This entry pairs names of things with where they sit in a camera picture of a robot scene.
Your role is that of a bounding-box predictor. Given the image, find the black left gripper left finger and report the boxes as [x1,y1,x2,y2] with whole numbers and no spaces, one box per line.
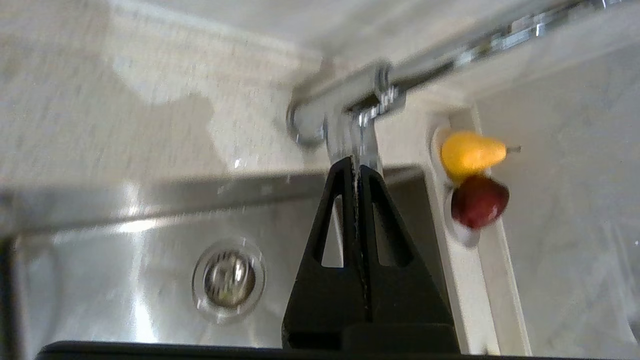
[281,156,371,349]

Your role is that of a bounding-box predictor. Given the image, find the yellow pear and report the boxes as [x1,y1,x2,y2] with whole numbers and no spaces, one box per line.
[440,131,522,183]

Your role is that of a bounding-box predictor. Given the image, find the dark red apple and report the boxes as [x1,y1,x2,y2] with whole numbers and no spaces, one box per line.
[451,174,511,231]

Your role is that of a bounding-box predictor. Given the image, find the stainless steel sink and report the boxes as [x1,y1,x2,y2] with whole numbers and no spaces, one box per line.
[0,167,453,351]

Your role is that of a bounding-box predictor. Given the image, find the chrome faucet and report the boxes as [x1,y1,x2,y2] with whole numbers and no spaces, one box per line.
[286,0,640,173]

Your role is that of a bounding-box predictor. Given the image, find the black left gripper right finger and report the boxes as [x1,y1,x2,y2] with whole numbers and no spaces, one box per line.
[358,165,461,351]

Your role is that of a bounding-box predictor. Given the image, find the small white dish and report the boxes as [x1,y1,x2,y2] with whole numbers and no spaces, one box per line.
[430,125,507,249]

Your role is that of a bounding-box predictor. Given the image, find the round metal drain strainer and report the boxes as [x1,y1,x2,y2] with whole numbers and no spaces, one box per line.
[191,238,267,323]

